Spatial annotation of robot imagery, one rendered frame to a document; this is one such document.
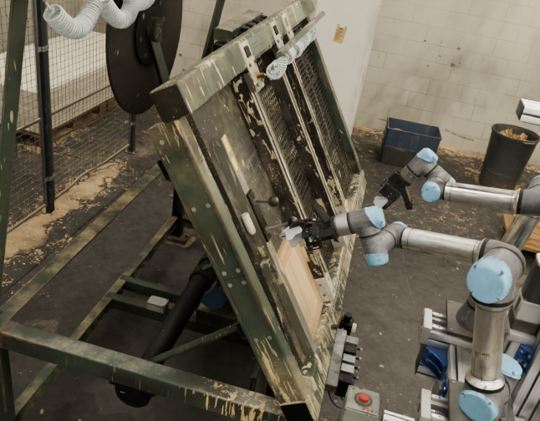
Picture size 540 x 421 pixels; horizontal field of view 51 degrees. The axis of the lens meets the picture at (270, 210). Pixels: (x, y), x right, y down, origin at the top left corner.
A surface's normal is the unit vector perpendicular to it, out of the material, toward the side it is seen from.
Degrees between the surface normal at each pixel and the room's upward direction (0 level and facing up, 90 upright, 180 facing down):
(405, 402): 0
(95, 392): 0
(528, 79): 90
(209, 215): 90
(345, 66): 90
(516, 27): 90
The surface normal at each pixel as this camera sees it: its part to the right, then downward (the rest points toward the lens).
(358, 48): -0.26, 0.44
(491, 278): -0.64, 0.17
